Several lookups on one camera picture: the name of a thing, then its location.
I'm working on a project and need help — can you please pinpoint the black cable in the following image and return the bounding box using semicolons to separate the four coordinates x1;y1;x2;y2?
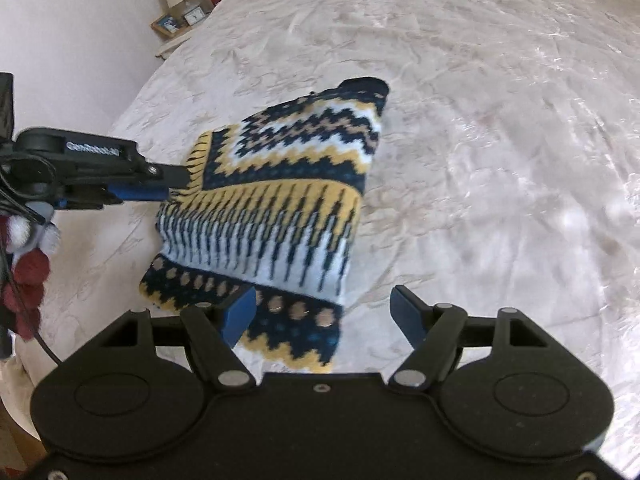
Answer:
0;157;65;365

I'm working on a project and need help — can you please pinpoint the wooden picture frame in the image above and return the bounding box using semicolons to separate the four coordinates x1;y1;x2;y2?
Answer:
151;12;184;39

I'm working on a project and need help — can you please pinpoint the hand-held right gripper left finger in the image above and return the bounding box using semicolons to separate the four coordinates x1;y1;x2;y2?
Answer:
99;287;257;394

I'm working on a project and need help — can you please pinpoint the cream floral bedspread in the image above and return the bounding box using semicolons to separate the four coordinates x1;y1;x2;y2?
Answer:
12;0;640;461

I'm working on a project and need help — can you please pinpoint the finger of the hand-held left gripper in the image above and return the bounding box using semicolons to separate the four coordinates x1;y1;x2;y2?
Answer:
54;185;172;211
134;157;192;192

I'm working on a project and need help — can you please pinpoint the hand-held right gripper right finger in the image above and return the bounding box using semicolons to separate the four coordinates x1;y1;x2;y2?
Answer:
387;285;549;392

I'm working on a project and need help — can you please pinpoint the white bedside table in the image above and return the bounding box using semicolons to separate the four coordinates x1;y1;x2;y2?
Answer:
151;10;203;62

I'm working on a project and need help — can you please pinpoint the navy yellow patterned knit sweater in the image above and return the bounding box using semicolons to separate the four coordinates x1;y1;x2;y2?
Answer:
139;76;391;374

